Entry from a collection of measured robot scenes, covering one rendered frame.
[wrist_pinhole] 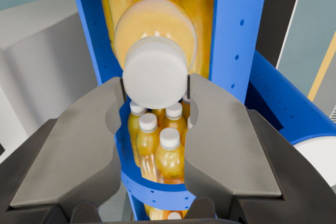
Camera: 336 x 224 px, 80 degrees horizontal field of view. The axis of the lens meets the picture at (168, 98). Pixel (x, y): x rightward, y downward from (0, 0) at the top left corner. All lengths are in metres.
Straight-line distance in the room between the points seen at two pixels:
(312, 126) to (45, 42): 0.78
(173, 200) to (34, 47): 0.44
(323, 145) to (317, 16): 1.19
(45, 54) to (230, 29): 0.45
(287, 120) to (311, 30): 1.13
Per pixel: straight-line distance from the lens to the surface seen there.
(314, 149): 0.75
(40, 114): 0.55
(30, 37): 0.55
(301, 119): 0.78
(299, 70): 1.92
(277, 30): 1.52
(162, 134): 0.40
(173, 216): 0.66
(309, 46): 1.86
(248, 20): 0.27
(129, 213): 1.55
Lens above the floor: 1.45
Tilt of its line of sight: 57 degrees down
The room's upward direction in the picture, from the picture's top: 179 degrees clockwise
